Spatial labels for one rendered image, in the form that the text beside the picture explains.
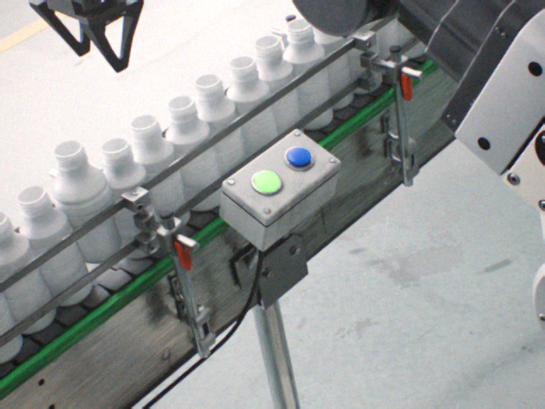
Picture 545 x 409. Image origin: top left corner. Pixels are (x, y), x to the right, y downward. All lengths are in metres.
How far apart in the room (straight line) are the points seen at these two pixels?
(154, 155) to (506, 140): 0.75
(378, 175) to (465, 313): 1.06
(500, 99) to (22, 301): 0.78
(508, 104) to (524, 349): 1.96
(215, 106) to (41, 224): 0.30
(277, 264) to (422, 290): 1.25
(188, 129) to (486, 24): 0.77
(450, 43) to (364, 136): 0.95
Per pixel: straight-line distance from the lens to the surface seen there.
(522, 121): 0.70
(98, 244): 1.37
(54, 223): 1.32
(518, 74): 0.68
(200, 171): 1.44
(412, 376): 2.58
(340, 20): 0.75
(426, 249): 2.92
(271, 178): 1.32
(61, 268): 1.35
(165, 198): 1.43
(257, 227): 1.32
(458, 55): 0.71
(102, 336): 1.40
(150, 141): 1.39
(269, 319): 1.69
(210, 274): 1.49
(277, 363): 1.76
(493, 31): 0.68
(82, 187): 1.32
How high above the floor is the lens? 1.88
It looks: 37 degrees down
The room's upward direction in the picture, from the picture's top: 11 degrees counter-clockwise
